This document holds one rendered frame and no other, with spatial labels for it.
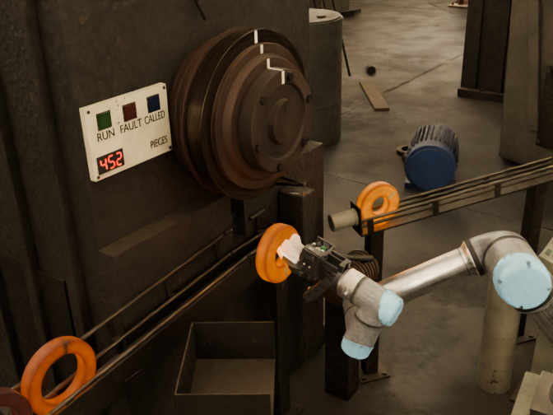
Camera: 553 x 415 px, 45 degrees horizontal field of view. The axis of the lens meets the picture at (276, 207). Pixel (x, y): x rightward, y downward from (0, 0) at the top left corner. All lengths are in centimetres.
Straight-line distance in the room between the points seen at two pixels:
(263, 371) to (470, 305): 156
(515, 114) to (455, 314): 185
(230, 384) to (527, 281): 73
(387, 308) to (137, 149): 73
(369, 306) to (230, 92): 63
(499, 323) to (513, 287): 87
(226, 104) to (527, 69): 296
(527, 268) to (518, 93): 297
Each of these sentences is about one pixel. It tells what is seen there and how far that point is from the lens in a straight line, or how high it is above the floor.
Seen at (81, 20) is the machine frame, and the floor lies 143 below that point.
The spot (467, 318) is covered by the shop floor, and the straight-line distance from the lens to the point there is 302.
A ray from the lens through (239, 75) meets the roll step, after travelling 174.
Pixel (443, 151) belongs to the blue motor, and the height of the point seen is 30.
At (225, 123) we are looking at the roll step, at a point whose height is 115.
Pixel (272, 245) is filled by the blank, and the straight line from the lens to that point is 170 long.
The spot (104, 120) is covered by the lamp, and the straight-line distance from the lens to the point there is 164.
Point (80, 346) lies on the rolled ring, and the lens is 164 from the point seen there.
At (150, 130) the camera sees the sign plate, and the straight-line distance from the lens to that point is 175.
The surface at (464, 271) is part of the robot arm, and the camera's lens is 174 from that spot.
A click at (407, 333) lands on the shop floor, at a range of 288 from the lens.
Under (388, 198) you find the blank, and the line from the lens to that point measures 230.
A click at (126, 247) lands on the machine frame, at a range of 175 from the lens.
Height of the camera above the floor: 169
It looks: 26 degrees down
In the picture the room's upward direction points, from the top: 2 degrees counter-clockwise
